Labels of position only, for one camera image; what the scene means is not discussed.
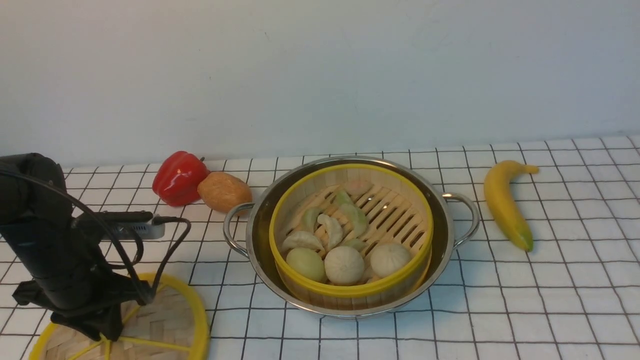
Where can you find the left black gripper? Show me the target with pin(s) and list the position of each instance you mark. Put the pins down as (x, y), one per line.
(74, 281)

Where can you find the bamboo steamer lid yellow rim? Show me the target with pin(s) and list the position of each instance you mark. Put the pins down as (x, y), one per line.
(173, 327)

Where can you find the bamboo steamer basket yellow rim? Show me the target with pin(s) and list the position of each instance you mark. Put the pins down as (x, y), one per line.
(397, 212)

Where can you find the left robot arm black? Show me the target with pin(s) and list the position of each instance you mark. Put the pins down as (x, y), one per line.
(35, 204)

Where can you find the stainless steel pot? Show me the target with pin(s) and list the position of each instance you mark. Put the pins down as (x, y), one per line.
(246, 230)

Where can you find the red bell pepper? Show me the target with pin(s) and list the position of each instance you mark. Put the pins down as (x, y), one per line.
(176, 181)

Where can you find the brown potato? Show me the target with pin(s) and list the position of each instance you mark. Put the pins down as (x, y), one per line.
(222, 191)

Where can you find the pale green round bun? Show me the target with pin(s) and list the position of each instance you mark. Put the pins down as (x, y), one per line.
(308, 263)

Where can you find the white round bun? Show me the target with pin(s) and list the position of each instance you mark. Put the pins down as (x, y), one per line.
(344, 266)
(388, 258)

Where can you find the white dumpling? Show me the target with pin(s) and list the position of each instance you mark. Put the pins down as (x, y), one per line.
(333, 230)

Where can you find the green dumpling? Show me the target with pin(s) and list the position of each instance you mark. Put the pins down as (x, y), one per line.
(354, 214)

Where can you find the pink dumpling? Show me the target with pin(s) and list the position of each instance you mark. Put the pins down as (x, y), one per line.
(357, 187)

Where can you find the yellow banana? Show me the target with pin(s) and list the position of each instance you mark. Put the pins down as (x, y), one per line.
(502, 205)

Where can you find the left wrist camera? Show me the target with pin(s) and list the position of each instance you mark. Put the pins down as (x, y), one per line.
(122, 223)

